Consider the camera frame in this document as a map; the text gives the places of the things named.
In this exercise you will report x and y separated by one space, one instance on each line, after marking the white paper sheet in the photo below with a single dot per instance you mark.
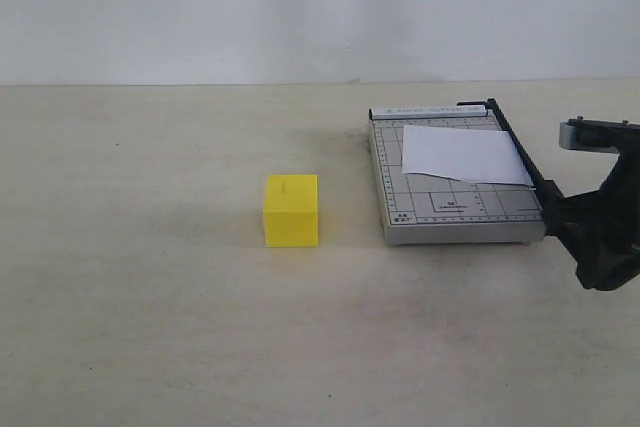
471 156

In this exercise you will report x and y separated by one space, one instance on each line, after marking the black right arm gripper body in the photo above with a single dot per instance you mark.
600 229

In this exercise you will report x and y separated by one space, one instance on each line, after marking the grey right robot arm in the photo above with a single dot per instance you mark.
599 136

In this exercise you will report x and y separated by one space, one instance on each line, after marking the yellow foam cube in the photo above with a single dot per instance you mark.
291 211

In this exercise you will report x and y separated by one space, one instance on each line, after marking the black cutter blade arm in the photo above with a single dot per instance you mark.
545 190

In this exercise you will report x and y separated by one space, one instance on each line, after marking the grey paper cutter base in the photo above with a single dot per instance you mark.
417 208

